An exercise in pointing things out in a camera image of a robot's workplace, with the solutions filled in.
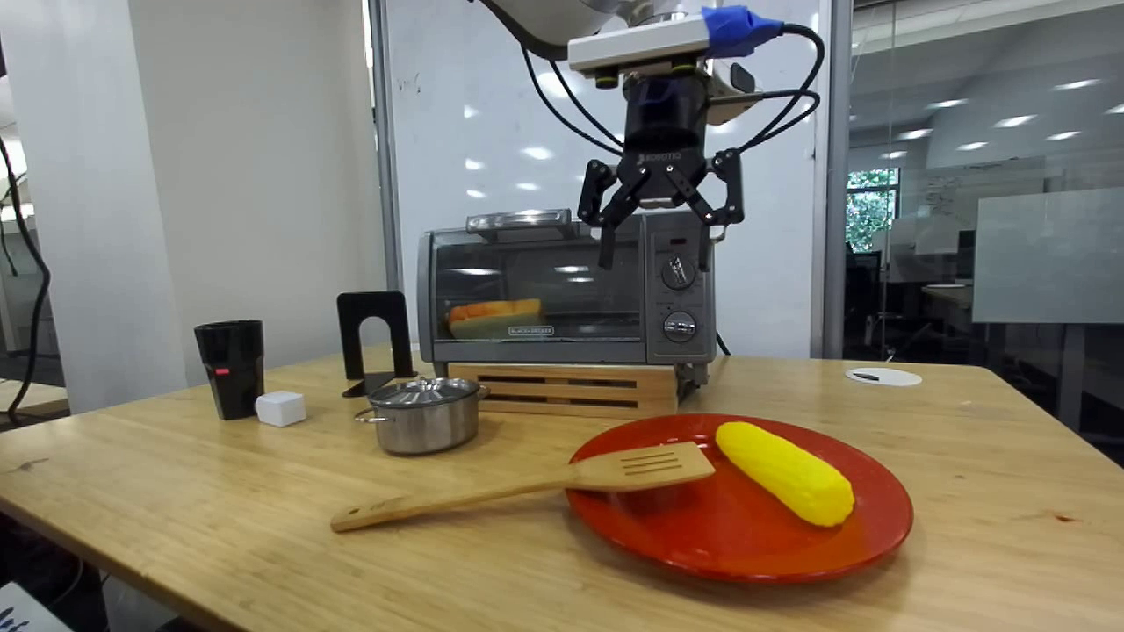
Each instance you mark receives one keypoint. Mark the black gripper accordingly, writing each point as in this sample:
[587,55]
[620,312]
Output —
[664,124]

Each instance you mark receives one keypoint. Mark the yellow maize cob toy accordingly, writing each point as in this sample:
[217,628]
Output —
[786,471]

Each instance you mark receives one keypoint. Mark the orange toy food in oven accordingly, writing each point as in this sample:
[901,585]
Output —
[497,318]

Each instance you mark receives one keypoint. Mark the red round plate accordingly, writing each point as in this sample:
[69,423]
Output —
[725,538]

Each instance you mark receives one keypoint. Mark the silver toaster oven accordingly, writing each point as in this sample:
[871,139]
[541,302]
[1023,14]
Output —
[690,340]

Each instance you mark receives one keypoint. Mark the whiteboard partition panel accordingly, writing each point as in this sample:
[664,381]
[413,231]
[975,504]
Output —
[468,141]

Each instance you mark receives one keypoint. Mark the wooden slatted trivet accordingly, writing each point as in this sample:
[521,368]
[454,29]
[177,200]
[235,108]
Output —
[562,388]

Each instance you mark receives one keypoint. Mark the small steel pot with lid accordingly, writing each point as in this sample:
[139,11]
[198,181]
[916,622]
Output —
[422,423]

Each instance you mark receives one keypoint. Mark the black metal bookend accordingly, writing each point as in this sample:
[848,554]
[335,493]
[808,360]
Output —
[353,338]

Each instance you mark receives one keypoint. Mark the wooden slotted spatula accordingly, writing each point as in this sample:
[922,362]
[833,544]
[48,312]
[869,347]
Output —
[468,498]

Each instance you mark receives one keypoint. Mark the small white box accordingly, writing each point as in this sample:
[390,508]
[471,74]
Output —
[281,408]

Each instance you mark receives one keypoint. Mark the black plastic cup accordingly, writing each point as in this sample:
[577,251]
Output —
[228,368]

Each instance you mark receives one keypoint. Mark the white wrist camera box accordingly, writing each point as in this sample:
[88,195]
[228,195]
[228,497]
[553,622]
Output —
[637,44]

